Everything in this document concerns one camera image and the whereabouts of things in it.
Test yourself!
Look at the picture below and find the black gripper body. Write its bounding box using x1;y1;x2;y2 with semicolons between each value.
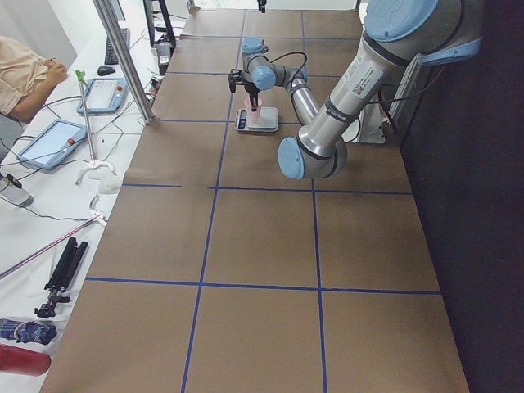
228;69;258;95
257;0;267;11

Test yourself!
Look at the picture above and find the pink plastic cup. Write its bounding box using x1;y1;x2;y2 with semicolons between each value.
244;97;261;124

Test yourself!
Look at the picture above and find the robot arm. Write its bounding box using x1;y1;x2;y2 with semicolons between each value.
228;1;486;179

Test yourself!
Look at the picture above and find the digital kitchen scale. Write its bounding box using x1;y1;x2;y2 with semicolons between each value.
234;107;278;133

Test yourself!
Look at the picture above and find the black keyboard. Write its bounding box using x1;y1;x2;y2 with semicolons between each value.
103;27;132;66

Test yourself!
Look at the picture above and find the black computer mouse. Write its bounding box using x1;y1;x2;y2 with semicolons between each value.
97;65;115;76

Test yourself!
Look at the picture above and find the far teach pendant tablet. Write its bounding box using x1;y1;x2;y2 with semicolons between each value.
80;78;128;115

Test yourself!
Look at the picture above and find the teach pendant tablet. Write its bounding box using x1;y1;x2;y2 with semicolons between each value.
80;78;128;115
17;120;87;169

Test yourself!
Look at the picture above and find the crumpled white cloth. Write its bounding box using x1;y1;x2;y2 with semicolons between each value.
88;169;123;195

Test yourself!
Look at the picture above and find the near teach pendant tablet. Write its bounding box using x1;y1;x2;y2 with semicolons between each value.
17;120;87;169

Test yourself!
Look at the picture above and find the striped grabber stick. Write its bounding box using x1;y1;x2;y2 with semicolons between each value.
1;194;107;279

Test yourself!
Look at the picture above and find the seated person beige shirt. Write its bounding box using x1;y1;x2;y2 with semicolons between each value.
1;36;67;124

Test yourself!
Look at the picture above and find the black folded tripod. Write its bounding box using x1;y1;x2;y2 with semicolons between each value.
34;237;88;318

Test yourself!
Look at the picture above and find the grey bottle on side table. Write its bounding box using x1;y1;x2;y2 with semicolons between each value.
1;174;34;207

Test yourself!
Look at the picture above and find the folded blue umbrella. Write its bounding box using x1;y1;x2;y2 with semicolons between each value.
1;318;57;346

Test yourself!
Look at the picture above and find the red cylinder bottle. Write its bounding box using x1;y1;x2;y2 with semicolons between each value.
0;345;52;376

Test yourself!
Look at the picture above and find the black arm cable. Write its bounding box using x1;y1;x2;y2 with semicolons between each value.
265;51;309;79

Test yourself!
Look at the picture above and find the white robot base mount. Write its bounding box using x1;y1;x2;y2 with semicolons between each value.
343;59;427;145

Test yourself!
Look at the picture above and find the aluminium frame post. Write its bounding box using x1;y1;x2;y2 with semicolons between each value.
93;0;155;124

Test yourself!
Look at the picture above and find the grabber stick green handle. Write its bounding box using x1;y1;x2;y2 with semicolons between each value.
75;70;116;187

